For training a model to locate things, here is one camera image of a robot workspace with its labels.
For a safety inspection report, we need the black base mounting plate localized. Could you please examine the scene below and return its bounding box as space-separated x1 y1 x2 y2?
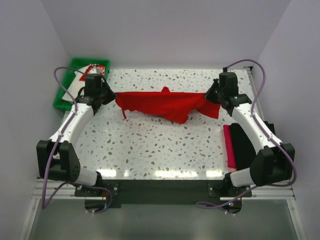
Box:
74 179 252 210

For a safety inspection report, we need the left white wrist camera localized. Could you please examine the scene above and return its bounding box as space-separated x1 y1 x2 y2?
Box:
88 68 101 75

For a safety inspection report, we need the folded black t shirt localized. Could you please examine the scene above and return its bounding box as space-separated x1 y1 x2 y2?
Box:
229 122 276 171

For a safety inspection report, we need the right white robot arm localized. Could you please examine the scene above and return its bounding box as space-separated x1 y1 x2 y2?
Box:
205 71 297 197

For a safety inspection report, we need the white t shirt red print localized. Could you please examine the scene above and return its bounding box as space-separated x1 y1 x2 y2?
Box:
63 63 107 99

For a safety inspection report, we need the aluminium frame rail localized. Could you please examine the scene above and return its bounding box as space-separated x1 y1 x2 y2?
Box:
32 179 295 202

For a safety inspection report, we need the green plastic bin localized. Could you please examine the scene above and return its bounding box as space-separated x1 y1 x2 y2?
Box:
53 57 111 111

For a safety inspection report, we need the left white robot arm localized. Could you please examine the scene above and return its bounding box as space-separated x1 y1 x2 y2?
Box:
36 73 116 196

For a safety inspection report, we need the folded magenta t shirt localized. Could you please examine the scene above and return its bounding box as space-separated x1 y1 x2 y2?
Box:
223 125 236 169

